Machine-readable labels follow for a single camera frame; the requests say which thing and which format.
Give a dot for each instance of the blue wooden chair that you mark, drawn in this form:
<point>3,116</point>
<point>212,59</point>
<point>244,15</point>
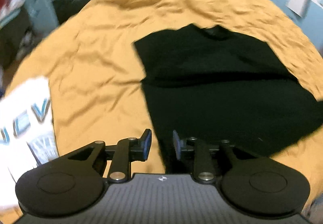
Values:
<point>42,16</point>

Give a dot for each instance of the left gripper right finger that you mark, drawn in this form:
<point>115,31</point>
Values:
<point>186,148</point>

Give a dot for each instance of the mustard yellow duvet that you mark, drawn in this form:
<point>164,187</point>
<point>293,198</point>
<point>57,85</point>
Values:
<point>95,73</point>

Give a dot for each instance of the white printed t-shirt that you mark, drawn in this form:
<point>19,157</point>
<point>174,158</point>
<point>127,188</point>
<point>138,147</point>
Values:
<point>27,135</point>

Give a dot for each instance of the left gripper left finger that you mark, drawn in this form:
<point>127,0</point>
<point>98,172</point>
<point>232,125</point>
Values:
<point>139,148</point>

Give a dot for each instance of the black t-shirt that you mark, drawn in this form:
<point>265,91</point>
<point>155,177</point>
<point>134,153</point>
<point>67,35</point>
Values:
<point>214,84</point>

